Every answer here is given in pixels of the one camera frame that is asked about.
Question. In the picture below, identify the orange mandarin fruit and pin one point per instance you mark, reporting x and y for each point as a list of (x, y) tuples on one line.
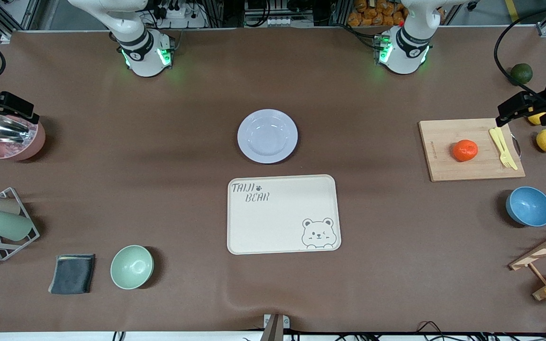
[(465, 150)]

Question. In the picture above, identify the lavender round plate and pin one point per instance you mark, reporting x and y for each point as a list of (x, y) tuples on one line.
[(267, 137)]

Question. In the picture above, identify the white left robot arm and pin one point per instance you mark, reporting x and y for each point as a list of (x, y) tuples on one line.
[(403, 59)]

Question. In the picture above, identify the yellow plastic fork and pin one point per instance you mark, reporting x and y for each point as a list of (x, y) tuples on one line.
[(495, 138), (502, 138)]

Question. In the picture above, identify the green lime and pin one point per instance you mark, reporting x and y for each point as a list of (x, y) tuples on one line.
[(521, 74)]

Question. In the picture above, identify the pink bowl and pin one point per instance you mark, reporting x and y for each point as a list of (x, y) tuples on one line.
[(12, 150)]

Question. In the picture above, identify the blue bowl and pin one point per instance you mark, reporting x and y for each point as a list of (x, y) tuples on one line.
[(530, 207)]

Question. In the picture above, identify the wooden cutting board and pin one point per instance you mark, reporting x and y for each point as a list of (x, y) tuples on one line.
[(443, 161)]

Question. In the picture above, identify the mint green cup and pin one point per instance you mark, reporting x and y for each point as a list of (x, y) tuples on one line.
[(7, 225)]

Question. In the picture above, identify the wooden peg drying rack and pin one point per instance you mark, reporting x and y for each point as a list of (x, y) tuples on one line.
[(543, 248)]

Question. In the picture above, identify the dark grey folded cloth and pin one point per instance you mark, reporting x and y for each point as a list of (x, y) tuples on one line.
[(72, 274)]

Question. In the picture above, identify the pile of orange fruit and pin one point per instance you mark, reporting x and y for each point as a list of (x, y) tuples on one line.
[(372, 14)]

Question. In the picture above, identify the white power strip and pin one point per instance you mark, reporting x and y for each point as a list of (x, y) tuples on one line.
[(178, 13)]

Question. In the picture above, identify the light green bowl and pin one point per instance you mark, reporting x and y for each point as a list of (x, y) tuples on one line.
[(131, 267)]

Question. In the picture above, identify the cream tray with bear print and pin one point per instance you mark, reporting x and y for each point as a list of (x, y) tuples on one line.
[(273, 227)]

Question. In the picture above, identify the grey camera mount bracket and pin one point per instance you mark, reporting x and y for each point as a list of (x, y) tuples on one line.
[(275, 329)]

